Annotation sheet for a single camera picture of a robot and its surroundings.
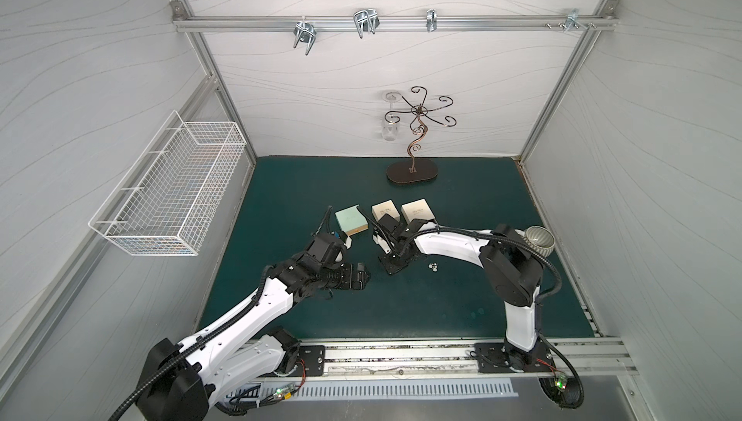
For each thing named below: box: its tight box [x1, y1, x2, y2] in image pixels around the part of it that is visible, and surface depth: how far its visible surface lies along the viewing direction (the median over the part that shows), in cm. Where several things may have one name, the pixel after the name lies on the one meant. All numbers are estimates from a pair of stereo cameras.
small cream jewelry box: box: [371, 198, 401, 223], surface depth 103 cm
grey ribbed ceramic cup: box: [523, 224, 556, 255], surface depth 95 cm
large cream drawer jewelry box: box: [400, 197, 436, 225], surface depth 103 cm
